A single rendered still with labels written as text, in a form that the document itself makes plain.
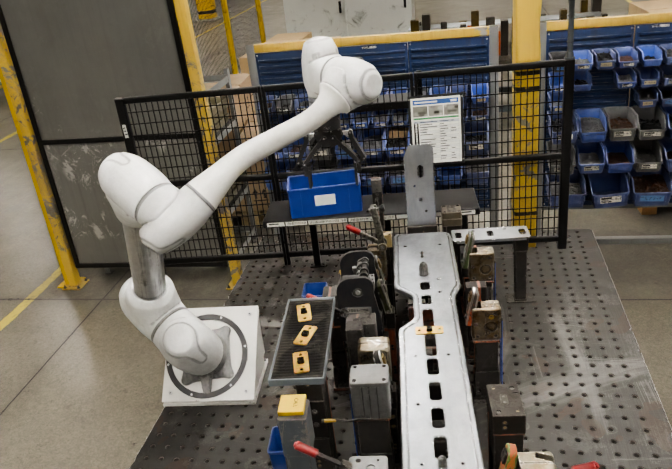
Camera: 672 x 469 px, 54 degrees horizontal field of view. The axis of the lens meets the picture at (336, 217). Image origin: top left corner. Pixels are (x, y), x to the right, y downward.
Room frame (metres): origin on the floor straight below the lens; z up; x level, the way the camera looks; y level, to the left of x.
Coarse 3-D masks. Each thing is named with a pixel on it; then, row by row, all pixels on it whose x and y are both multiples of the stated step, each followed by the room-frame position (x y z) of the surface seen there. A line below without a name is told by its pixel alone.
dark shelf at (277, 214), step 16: (448, 192) 2.61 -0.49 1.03; (464, 192) 2.59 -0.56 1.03; (272, 208) 2.66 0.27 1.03; (288, 208) 2.64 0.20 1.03; (400, 208) 2.50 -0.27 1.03; (464, 208) 2.43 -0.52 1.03; (272, 224) 2.52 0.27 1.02; (288, 224) 2.51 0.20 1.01; (304, 224) 2.50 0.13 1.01; (320, 224) 2.50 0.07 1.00
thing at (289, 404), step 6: (282, 396) 1.24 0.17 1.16; (288, 396) 1.24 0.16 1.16; (294, 396) 1.24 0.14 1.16; (300, 396) 1.23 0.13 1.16; (282, 402) 1.22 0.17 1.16; (288, 402) 1.22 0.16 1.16; (294, 402) 1.21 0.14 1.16; (300, 402) 1.21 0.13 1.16; (282, 408) 1.20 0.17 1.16; (288, 408) 1.20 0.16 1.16; (294, 408) 1.19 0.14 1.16; (300, 408) 1.19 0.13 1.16; (282, 414) 1.19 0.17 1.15; (288, 414) 1.18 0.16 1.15; (294, 414) 1.18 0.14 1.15; (300, 414) 1.18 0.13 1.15
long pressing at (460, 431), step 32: (416, 256) 2.13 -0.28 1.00; (448, 256) 2.10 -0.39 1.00; (416, 288) 1.91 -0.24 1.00; (448, 288) 1.89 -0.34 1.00; (416, 320) 1.72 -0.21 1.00; (448, 320) 1.70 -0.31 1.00; (416, 352) 1.56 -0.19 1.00; (448, 352) 1.54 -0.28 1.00; (416, 384) 1.42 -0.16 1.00; (448, 384) 1.41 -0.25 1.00; (416, 416) 1.30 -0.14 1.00; (448, 416) 1.29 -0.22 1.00; (416, 448) 1.19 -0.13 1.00; (448, 448) 1.18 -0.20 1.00; (480, 448) 1.17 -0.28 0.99
